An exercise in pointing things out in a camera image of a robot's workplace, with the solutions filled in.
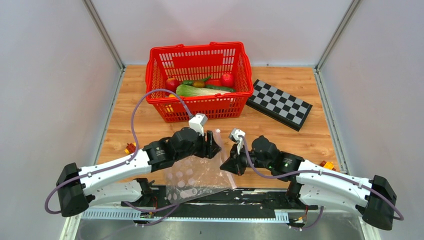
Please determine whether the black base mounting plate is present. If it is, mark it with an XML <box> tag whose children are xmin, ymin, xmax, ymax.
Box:
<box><xmin>120</xmin><ymin>184</ymin><xmax>319</xmax><ymax>220</ymax></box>

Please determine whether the black white checkerboard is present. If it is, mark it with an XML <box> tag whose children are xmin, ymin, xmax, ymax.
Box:
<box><xmin>246</xmin><ymin>79</ymin><xmax>313</xmax><ymax>132</ymax></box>

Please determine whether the green white napa cabbage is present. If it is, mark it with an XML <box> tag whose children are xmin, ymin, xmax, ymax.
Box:
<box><xmin>175</xmin><ymin>84</ymin><xmax>230</xmax><ymax>97</ymax></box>

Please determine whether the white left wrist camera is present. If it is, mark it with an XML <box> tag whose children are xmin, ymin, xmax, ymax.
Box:
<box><xmin>188</xmin><ymin>113</ymin><xmax>208</xmax><ymax>136</ymax></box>

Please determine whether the green chili pepper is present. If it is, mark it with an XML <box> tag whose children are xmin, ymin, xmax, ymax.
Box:
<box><xmin>181</xmin><ymin>75</ymin><xmax>212</xmax><ymax>86</ymax></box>

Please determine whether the dark green cucumber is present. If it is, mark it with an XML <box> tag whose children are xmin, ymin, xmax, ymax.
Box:
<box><xmin>204</xmin><ymin>84</ymin><xmax>236</xmax><ymax>93</ymax></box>

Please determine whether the yellow orange toy car right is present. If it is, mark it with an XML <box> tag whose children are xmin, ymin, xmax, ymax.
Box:
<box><xmin>319</xmin><ymin>161</ymin><xmax>336</xmax><ymax>171</ymax></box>

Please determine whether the brown yellow fruit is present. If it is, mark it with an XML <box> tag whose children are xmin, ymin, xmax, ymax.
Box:
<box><xmin>192</xmin><ymin>80</ymin><xmax>205</xmax><ymax>88</ymax></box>

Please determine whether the red plastic shopping basket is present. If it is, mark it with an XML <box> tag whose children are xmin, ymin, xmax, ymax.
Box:
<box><xmin>145</xmin><ymin>41</ymin><xmax>254</xmax><ymax>123</ymax></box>

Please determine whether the red apple left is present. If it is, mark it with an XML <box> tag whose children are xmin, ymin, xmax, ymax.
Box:
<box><xmin>165</xmin><ymin>78</ymin><xmax>180</xmax><ymax>93</ymax></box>

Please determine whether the red apple right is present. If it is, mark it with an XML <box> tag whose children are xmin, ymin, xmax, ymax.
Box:
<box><xmin>220</xmin><ymin>73</ymin><xmax>235</xmax><ymax>88</ymax></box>

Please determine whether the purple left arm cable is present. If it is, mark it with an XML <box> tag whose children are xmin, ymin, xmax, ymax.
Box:
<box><xmin>44</xmin><ymin>88</ymin><xmax>195</xmax><ymax>215</ymax></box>

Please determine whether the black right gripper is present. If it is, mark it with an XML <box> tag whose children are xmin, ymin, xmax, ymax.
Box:
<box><xmin>220</xmin><ymin>143</ymin><xmax>272</xmax><ymax>178</ymax></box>

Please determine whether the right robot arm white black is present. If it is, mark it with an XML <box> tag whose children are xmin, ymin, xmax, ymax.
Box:
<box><xmin>220</xmin><ymin>129</ymin><xmax>404</xmax><ymax>231</ymax></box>

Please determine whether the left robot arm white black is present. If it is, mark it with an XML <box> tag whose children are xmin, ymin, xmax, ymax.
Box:
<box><xmin>56</xmin><ymin>127</ymin><xmax>222</xmax><ymax>217</ymax></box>

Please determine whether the red apple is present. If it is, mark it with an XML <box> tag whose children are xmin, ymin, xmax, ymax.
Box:
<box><xmin>220</xmin><ymin>73</ymin><xmax>235</xmax><ymax>88</ymax></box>
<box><xmin>165</xmin><ymin>78</ymin><xmax>180</xmax><ymax>93</ymax></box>

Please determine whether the clear zip top bag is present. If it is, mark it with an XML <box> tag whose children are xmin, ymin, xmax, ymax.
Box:
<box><xmin>164</xmin><ymin>128</ymin><xmax>237</xmax><ymax>204</ymax></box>

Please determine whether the red yellow toy block left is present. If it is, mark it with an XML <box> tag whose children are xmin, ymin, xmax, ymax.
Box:
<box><xmin>124</xmin><ymin>142</ymin><xmax>137</xmax><ymax>155</ymax></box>

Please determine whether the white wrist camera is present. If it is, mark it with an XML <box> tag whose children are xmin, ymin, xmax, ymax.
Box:
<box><xmin>188</xmin><ymin>113</ymin><xmax>208</xmax><ymax>136</ymax></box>
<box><xmin>228</xmin><ymin>128</ymin><xmax>246</xmax><ymax>143</ymax></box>

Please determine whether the white slotted cable duct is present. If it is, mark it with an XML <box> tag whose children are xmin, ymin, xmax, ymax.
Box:
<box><xmin>81</xmin><ymin>208</ymin><xmax>290</xmax><ymax>223</ymax></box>

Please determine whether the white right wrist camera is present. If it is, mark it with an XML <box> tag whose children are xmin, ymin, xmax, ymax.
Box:
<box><xmin>228</xmin><ymin>128</ymin><xmax>246</xmax><ymax>143</ymax></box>

